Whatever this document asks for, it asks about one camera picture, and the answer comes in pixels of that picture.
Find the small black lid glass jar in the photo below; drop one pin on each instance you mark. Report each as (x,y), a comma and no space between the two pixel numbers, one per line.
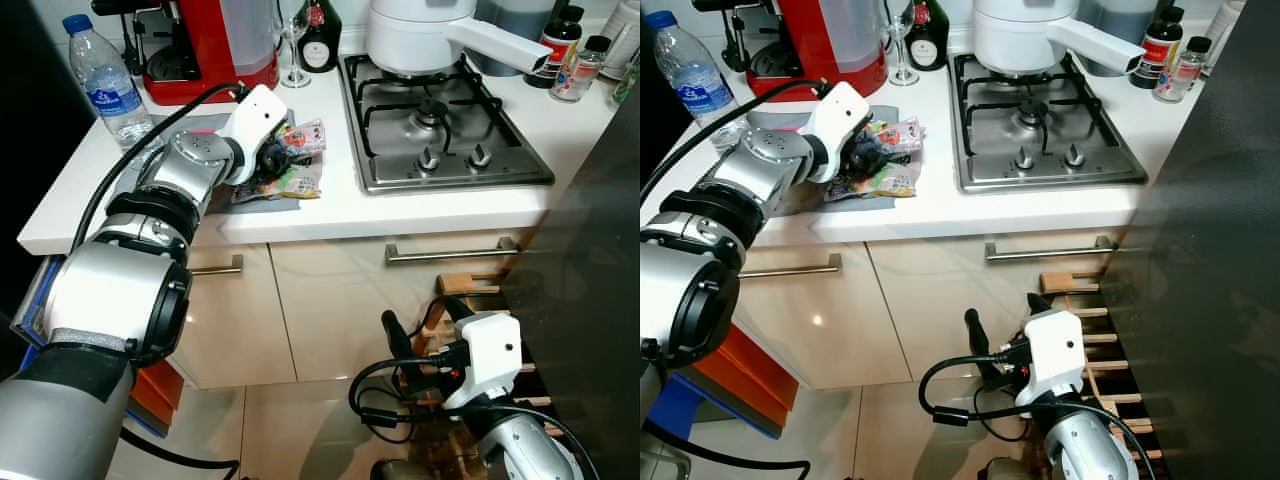
(1180,74)
(578,74)

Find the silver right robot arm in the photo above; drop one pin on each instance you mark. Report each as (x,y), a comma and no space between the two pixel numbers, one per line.
(525,445)
(1085,445)

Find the grey translucent jug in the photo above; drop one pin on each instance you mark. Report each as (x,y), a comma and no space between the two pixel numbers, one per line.
(1115,18)
(515,20)

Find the red label sauce bottle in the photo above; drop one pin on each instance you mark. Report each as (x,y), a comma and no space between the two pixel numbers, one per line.
(1160,52)
(558,52)

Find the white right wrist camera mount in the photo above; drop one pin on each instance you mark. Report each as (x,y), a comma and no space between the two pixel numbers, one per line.
(490,355)
(1058,350)

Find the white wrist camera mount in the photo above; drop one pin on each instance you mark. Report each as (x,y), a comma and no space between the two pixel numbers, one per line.
(255,118)
(490,355)
(1058,350)
(840,113)

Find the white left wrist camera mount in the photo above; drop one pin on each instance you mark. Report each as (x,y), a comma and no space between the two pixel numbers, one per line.
(255,118)
(840,113)

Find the dark green labelled bottle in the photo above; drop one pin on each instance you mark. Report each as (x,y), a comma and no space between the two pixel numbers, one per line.
(930,45)
(318,45)

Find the wooden slatted rack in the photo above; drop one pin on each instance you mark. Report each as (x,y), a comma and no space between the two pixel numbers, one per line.
(1070,282)
(470,283)

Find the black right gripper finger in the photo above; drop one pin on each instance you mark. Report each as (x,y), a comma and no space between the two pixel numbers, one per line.
(458,310)
(1038,304)
(978,345)
(398,345)

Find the red coffee machine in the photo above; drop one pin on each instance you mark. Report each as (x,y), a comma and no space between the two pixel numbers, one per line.
(830,45)
(215,55)

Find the textured fridge door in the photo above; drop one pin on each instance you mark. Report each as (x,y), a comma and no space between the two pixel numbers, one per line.
(1200,280)

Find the clear wine glass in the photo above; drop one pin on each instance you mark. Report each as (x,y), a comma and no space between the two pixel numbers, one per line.
(903,62)
(294,65)

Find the stainless steel gas hob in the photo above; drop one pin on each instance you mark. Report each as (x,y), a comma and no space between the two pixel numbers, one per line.
(450,145)
(1050,145)

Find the colourful snack packet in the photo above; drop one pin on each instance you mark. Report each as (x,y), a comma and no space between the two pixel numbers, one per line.
(305,180)
(900,178)

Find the white plastic bottle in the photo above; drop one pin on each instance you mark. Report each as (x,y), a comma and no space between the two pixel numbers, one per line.
(1225,25)
(622,30)

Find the orange flat board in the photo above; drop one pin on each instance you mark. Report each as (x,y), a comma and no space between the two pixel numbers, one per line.
(745,365)
(160,390)

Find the clear plastic water bottle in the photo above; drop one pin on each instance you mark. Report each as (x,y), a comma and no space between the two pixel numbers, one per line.
(105,90)
(690,75)

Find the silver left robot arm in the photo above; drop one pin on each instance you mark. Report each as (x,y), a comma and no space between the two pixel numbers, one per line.
(690,290)
(100,290)

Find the cream glossy cabinet door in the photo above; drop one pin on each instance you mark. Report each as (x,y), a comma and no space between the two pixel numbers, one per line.
(340,310)
(940,300)
(235,320)
(800,330)

